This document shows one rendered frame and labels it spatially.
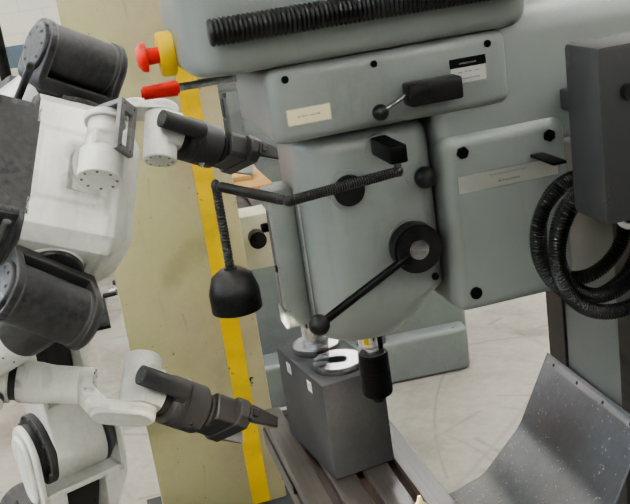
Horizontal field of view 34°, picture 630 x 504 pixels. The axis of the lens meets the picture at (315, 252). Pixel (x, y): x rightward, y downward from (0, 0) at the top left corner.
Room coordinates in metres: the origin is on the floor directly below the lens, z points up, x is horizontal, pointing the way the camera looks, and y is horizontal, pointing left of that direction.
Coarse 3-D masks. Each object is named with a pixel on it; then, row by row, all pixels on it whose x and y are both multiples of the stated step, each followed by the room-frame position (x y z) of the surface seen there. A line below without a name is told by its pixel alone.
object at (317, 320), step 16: (416, 224) 1.34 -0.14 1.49; (400, 240) 1.33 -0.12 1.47; (416, 240) 1.33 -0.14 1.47; (432, 240) 1.34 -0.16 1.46; (400, 256) 1.33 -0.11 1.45; (416, 256) 1.33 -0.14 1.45; (432, 256) 1.34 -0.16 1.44; (384, 272) 1.32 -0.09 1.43; (416, 272) 1.34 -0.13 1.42; (368, 288) 1.32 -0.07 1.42; (352, 304) 1.31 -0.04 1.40; (320, 320) 1.30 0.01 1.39
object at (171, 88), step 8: (200, 80) 1.51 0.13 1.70; (208, 80) 1.51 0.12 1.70; (216, 80) 1.51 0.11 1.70; (224, 80) 1.51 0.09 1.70; (232, 80) 1.51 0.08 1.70; (144, 88) 1.49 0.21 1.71; (152, 88) 1.49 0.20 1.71; (160, 88) 1.49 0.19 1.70; (168, 88) 1.49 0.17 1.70; (176, 88) 1.49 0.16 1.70; (184, 88) 1.50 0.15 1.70; (192, 88) 1.50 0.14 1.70; (144, 96) 1.48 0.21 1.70; (152, 96) 1.49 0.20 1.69; (160, 96) 1.49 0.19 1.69; (168, 96) 1.49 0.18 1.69
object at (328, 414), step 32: (288, 352) 1.79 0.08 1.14; (320, 352) 1.75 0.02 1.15; (352, 352) 1.72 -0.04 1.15; (288, 384) 1.79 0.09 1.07; (320, 384) 1.63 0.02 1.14; (352, 384) 1.64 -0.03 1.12; (288, 416) 1.82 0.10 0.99; (320, 416) 1.65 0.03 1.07; (352, 416) 1.64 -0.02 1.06; (384, 416) 1.66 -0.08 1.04; (320, 448) 1.67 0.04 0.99; (352, 448) 1.64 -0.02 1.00; (384, 448) 1.66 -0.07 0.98
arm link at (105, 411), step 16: (80, 368) 1.62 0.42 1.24; (80, 384) 1.59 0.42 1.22; (96, 384) 1.65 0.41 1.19; (80, 400) 1.59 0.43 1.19; (96, 400) 1.57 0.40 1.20; (112, 400) 1.57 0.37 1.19; (128, 400) 1.57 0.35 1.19; (96, 416) 1.57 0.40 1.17; (112, 416) 1.57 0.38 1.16; (128, 416) 1.57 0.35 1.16; (144, 416) 1.57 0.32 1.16
